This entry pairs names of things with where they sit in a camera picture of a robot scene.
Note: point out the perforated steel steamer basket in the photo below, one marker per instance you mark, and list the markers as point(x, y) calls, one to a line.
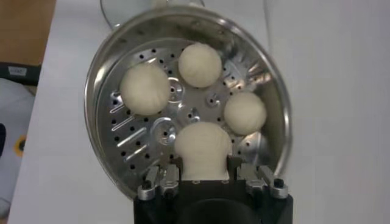
point(137, 143)

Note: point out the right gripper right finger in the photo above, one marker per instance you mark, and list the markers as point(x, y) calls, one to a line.
point(265, 182)

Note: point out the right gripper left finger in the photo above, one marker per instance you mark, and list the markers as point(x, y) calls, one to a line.
point(158, 182)

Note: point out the white steamed baozi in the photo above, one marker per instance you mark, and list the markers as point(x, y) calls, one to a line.
point(202, 149)
point(245, 113)
point(199, 64)
point(144, 89)

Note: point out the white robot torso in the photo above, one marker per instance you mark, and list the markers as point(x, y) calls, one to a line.
point(12, 106)

